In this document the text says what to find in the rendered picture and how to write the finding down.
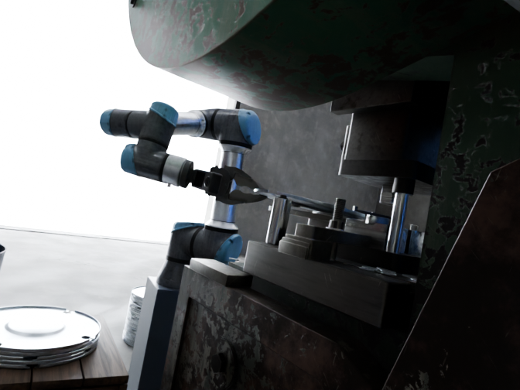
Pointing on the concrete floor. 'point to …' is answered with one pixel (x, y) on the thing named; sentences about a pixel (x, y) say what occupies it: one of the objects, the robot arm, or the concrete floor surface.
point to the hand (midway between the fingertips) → (262, 194)
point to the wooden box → (74, 370)
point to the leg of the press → (490, 345)
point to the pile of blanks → (132, 319)
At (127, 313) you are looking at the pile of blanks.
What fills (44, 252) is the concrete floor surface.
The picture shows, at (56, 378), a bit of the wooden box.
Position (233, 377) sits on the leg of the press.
